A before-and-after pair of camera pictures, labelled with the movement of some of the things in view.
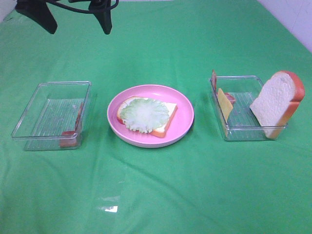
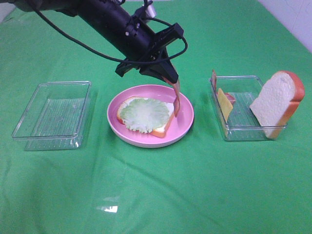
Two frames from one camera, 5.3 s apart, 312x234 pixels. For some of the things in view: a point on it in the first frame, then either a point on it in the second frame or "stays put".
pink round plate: [179, 126] stays put
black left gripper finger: [38, 10] -> [165, 69]
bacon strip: [68, 139] -> [176, 102]
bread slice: [161, 131] stays put
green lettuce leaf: [143, 115] stays put
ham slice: [214, 78] stays put
